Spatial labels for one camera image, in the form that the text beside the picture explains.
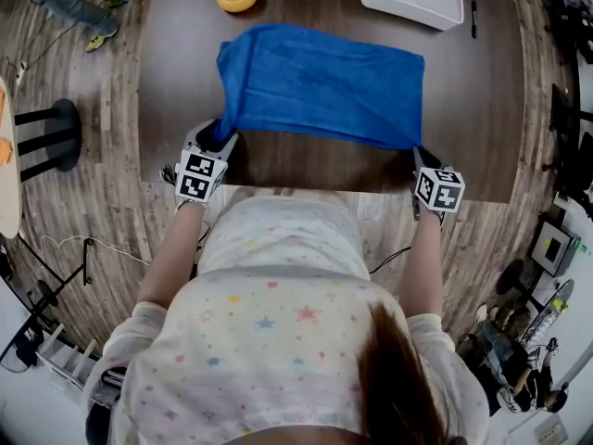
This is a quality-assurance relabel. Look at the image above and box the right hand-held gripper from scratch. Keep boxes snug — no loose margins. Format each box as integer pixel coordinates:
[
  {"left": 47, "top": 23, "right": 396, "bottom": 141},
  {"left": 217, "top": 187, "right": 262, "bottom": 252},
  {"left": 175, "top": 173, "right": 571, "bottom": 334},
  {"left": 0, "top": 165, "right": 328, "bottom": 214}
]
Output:
[{"left": 412, "top": 146, "right": 466, "bottom": 214}]

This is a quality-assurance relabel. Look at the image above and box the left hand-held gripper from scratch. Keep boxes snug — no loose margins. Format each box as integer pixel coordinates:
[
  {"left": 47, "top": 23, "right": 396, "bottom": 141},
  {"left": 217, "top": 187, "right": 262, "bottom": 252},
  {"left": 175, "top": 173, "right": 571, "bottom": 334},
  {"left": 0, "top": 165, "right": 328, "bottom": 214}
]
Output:
[{"left": 174, "top": 118, "right": 240, "bottom": 204}]

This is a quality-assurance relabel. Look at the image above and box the blue towel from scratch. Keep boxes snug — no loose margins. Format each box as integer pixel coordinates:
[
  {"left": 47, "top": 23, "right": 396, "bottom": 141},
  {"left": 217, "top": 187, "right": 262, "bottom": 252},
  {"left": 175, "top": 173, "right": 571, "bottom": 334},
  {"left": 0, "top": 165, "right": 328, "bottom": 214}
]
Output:
[{"left": 213, "top": 22, "right": 426, "bottom": 153}]

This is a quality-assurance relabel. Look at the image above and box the person's left forearm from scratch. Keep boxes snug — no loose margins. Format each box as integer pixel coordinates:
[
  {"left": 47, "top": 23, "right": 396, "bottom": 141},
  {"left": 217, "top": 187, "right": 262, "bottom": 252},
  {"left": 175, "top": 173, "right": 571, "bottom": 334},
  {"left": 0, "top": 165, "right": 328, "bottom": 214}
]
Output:
[{"left": 137, "top": 199, "right": 208, "bottom": 311}]

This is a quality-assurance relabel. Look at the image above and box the person's right forearm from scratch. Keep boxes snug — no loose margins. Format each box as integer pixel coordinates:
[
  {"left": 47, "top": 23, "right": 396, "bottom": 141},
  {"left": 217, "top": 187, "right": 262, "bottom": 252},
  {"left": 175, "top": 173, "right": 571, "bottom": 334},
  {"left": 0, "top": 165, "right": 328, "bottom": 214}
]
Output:
[{"left": 397, "top": 209, "right": 444, "bottom": 318}]

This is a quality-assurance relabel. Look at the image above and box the black round stool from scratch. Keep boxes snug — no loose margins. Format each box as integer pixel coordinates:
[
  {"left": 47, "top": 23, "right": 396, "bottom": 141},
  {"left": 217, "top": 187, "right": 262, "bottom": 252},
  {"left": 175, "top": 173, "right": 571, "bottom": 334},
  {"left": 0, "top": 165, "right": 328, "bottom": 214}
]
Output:
[{"left": 495, "top": 260, "right": 544, "bottom": 306}]

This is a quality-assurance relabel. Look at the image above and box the grey box with black square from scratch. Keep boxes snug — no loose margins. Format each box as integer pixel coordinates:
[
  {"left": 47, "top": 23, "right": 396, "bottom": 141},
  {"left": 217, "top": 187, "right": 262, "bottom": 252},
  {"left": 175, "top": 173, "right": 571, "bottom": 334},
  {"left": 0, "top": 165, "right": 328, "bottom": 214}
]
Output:
[{"left": 529, "top": 220, "right": 582, "bottom": 278}]

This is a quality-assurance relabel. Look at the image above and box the skateboard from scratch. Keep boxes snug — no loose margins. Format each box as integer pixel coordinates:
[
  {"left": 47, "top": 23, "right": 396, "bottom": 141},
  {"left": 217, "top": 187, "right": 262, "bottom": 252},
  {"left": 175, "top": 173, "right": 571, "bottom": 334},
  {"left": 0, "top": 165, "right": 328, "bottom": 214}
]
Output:
[{"left": 521, "top": 278, "right": 576, "bottom": 343}]

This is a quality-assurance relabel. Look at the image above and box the orange cloth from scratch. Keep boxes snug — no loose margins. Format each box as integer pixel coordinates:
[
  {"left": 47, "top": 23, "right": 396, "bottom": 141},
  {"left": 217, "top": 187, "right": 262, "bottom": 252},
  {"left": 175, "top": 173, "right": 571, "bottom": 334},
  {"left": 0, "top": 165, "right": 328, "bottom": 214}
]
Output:
[{"left": 0, "top": 85, "right": 15, "bottom": 166}]

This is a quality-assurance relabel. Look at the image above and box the round white side table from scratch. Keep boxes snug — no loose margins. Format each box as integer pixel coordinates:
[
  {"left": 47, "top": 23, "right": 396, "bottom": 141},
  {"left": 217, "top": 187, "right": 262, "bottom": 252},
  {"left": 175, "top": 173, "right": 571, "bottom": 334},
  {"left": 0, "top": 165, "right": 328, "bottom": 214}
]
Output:
[{"left": 0, "top": 76, "right": 82, "bottom": 241}]

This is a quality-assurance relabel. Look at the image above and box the white star-print shirt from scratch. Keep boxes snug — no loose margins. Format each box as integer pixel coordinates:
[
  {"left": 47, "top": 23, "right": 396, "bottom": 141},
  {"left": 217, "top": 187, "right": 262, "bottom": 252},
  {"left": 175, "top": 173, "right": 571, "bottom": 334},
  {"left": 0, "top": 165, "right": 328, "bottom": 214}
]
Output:
[{"left": 82, "top": 187, "right": 490, "bottom": 445}]

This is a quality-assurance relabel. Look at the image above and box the black metal stand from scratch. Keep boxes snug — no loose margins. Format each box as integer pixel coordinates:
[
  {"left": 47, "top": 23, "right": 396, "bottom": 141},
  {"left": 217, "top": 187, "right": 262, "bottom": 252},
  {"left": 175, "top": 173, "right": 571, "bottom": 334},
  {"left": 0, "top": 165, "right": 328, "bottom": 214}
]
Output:
[{"left": 0, "top": 236, "right": 96, "bottom": 324}]

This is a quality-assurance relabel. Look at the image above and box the white wooden rack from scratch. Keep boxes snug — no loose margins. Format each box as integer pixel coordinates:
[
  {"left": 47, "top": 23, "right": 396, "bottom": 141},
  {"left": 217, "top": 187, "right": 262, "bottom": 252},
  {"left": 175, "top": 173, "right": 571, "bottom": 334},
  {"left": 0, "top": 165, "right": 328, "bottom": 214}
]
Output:
[{"left": 34, "top": 322, "right": 101, "bottom": 403}]

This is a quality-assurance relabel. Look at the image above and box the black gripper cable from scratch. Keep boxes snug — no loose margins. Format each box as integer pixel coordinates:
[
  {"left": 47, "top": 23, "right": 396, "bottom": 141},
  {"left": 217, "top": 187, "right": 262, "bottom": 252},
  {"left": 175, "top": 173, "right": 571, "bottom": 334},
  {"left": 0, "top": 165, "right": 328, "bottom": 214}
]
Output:
[{"left": 368, "top": 246, "right": 413, "bottom": 276}]

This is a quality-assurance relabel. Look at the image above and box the black equipment frame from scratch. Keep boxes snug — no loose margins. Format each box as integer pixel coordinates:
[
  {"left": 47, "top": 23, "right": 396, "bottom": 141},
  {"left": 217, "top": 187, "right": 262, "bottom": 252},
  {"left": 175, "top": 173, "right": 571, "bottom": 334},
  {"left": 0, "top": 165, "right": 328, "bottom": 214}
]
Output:
[{"left": 541, "top": 83, "right": 593, "bottom": 209}]

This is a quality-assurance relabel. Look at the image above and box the thin white cable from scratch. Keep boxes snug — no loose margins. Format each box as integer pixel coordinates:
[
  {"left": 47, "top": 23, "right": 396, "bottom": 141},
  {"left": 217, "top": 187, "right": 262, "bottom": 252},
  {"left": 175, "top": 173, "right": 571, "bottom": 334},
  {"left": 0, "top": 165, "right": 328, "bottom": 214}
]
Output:
[{"left": 40, "top": 234, "right": 152, "bottom": 266}]

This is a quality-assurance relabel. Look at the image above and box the grey shoulder strap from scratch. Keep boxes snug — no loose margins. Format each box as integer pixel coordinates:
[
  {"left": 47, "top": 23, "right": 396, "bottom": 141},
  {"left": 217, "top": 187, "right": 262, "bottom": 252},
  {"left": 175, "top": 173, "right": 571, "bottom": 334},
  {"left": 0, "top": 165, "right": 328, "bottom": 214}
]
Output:
[{"left": 85, "top": 365, "right": 129, "bottom": 445}]

